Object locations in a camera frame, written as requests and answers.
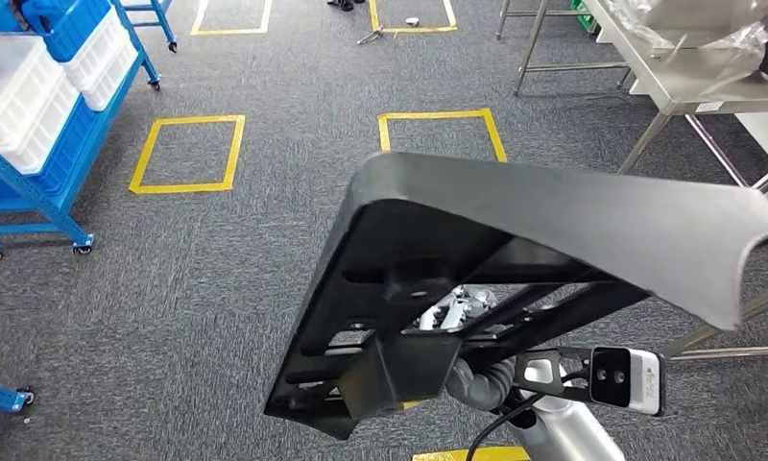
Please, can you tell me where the plastic wrapped metal sheet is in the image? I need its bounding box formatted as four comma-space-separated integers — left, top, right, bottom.
612, 0, 768, 81

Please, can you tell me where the black plastic car part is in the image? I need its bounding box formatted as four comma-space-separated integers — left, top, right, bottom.
263, 151, 768, 442

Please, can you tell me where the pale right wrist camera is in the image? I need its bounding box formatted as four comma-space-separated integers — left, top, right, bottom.
590, 346, 666, 417

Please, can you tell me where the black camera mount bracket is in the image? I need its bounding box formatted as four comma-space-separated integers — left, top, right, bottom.
514, 346, 595, 403

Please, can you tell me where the white plastic bin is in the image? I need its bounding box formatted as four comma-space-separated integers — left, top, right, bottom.
0, 35, 80, 154
60, 7, 134, 90
82, 40, 140, 112
0, 79, 84, 176

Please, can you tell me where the stainless steel table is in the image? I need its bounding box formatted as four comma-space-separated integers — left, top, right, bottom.
494, 0, 768, 189

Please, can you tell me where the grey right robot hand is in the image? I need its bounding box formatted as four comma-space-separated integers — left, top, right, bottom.
416, 286, 500, 332

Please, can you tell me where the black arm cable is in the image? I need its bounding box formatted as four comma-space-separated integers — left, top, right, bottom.
465, 391, 547, 461

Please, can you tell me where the green plastic crate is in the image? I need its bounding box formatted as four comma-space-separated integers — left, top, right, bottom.
569, 0, 600, 35

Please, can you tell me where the blue plastic bin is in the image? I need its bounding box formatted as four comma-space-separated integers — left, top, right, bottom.
0, 95, 106, 199
21, 0, 113, 63

